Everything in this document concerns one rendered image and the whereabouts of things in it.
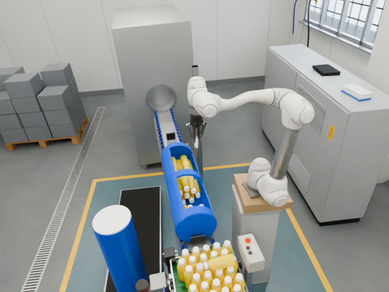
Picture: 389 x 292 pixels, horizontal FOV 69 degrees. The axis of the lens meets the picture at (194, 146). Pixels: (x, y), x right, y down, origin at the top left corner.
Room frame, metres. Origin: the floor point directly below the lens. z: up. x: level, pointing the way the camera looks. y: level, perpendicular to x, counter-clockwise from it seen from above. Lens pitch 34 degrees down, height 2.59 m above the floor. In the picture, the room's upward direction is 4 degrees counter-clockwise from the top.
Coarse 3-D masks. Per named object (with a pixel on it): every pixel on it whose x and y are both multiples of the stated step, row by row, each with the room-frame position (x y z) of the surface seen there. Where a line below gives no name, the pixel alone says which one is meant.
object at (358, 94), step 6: (348, 84) 2.47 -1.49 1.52; (354, 84) 2.46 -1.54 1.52; (342, 90) 2.45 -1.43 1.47; (348, 90) 2.37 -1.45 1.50; (354, 90) 2.32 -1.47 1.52; (360, 90) 2.31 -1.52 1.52; (366, 90) 2.31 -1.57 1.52; (348, 96) 2.36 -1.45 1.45; (354, 96) 2.29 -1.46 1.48; (360, 96) 2.23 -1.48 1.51; (366, 96) 2.24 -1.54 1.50; (360, 102) 2.23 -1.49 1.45
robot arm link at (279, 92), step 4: (276, 88) 1.59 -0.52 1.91; (280, 88) 1.60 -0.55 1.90; (276, 92) 1.55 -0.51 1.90; (280, 92) 1.54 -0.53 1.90; (284, 92) 1.53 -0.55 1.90; (288, 92) 1.52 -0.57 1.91; (276, 96) 1.53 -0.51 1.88; (280, 96) 1.52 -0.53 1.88; (276, 100) 1.53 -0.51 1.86; (280, 100) 1.50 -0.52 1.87; (272, 104) 1.54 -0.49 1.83; (276, 104) 1.53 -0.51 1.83
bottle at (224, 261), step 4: (220, 256) 1.00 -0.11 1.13; (224, 256) 1.00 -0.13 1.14; (228, 256) 0.99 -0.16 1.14; (232, 256) 0.99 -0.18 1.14; (212, 260) 0.97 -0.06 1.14; (216, 260) 0.97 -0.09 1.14; (220, 260) 0.97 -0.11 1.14; (224, 260) 0.97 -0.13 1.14; (228, 260) 0.97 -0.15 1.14; (232, 260) 0.97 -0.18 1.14; (208, 264) 0.96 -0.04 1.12; (212, 264) 0.95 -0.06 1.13; (216, 264) 0.95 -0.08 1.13; (220, 264) 0.95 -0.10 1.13; (224, 264) 0.95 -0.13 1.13; (228, 264) 0.95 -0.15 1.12; (232, 264) 0.96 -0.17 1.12; (208, 268) 0.95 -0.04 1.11; (212, 268) 0.94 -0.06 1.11; (216, 268) 0.94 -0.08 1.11; (220, 268) 0.95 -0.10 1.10
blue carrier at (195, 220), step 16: (176, 144) 2.07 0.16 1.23; (192, 160) 2.05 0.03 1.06; (176, 176) 1.65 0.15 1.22; (176, 192) 1.49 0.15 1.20; (176, 208) 1.36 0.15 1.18; (192, 208) 1.30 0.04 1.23; (208, 208) 1.33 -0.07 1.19; (176, 224) 1.24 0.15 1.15; (192, 224) 1.25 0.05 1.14; (208, 224) 1.26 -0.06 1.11
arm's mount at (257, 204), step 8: (240, 176) 1.76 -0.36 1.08; (240, 184) 1.66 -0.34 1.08; (240, 192) 1.57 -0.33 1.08; (240, 200) 1.55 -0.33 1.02; (248, 200) 1.48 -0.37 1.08; (256, 200) 1.48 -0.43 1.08; (264, 200) 1.48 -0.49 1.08; (288, 200) 1.47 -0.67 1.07; (248, 208) 1.44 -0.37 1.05; (256, 208) 1.44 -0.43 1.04; (264, 208) 1.44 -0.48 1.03; (272, 208) 1.45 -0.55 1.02; (280, 208) 1.45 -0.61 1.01; (288, 208) 1.46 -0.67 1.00
